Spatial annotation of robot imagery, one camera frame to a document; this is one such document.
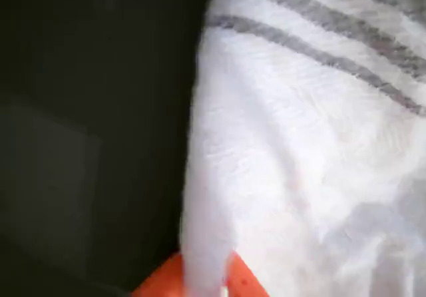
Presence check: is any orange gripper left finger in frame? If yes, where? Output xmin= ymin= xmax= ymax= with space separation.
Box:
xmin=131 ymin=252 xmax=186 ymax=297

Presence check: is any white striped towel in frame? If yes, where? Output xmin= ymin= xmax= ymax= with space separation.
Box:
xmin=179 ymin=0 xmax=426 ymax=297

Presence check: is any large black desk mat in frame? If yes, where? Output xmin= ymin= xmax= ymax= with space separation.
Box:
xmin=0 ymin=0 xmax=214 ymax=297

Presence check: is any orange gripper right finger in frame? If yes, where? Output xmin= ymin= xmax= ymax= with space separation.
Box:
xmin=226 ymin=252 xmax=271 ymax=297

